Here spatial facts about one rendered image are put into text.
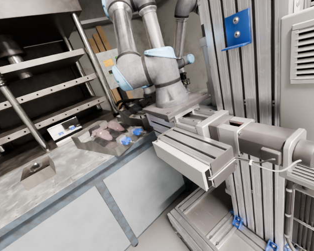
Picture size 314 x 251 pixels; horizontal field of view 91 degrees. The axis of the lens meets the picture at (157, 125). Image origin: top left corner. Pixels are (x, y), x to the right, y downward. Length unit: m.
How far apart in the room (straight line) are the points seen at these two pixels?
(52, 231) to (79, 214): 0.14
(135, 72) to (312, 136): 0.57
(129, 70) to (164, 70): 0.14
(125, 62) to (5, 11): 1.22
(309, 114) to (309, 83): 0.08
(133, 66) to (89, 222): 0.95
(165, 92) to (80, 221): 0.89
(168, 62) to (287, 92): 0.38
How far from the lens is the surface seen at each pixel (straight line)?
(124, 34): 0.79
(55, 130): 1.75
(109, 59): 1.96
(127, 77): 0.65
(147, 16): 0.92
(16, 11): 1.75
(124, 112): 1.32
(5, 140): 1.78
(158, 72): 0.63
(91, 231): 1.23
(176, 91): 0.64
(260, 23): 0.56
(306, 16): 0.48
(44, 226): 1.12
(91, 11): 4.67
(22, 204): 1.08
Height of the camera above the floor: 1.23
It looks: 23 degrees down
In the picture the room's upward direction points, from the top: 19 degrees counter-clockwise
